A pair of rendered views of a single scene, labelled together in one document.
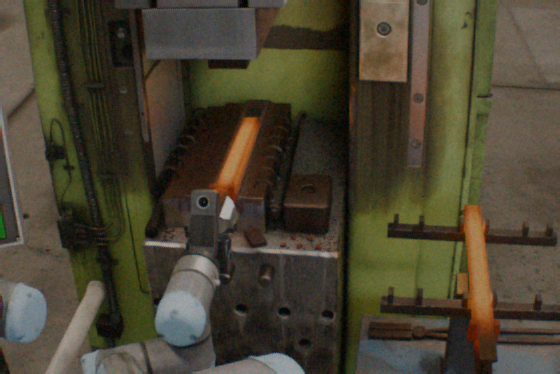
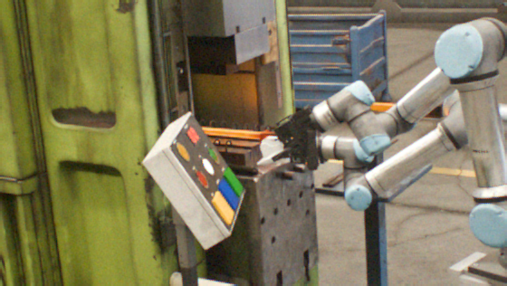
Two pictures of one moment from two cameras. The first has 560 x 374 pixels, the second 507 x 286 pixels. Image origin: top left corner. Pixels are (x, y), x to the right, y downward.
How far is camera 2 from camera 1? 275 cm
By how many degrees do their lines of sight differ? 60
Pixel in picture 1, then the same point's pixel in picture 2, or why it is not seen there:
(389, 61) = (272, 49)
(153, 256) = (261, 185)
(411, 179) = (280, 116)
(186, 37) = (249, 46)
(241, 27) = (264, 34)
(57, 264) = not seen: outside the picture
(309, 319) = (308, 194)
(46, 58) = (150, 99)
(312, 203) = not seen: hidden behind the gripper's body
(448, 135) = (286, 85)
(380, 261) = not seen: hidden behind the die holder
